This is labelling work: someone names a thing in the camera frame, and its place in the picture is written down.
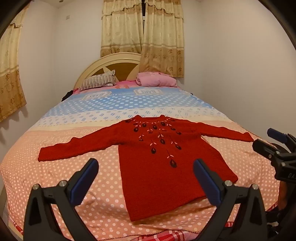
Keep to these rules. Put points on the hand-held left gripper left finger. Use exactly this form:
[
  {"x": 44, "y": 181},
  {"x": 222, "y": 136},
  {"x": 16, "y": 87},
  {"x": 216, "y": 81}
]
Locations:
[{"x": 84, "y": 183}]

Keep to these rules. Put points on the striped pillow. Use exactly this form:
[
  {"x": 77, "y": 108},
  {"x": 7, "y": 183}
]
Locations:
[{"x": 97, "y": 81}]

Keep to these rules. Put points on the person's right forearm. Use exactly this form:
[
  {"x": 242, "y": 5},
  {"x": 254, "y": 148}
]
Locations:
[{"x": 282, "y": 192}]

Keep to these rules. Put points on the cream wooden headboard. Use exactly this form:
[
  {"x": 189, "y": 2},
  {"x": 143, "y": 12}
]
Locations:
[{"x": 111, "y": 60}]

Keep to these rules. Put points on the polka dot bedsheet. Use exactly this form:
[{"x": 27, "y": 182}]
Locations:
[{"x": 69, "y": 143}]

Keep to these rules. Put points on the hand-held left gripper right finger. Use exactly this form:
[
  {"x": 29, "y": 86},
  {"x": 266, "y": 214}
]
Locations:
[{"x": 205, "y": 180}]

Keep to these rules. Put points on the dark cloth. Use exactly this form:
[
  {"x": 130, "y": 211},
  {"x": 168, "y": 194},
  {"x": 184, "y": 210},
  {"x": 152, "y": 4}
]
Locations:
[{"x": 67, "y": 95}]

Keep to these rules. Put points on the pink pillow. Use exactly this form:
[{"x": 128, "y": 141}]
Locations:
[{"x": 152, "y": 80}]

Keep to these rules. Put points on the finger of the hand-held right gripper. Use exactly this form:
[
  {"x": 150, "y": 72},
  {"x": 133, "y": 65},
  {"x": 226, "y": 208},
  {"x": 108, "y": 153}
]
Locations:
[
  {"x": 266, "y": 148},
  {"x": 277, "y": 135}
]

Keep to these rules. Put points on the red knitted sweater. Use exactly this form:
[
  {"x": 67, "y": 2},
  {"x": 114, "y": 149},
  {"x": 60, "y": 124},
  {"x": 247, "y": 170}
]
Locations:
[{"x": 157, "y": 185}]

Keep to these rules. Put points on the beige floral window curtain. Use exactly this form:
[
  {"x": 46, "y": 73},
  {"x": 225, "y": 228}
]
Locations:
[
  {"x": 120, "y": 30},
  {"x": 161, "y": 34},
  {"x": 10, "y": 81}
]

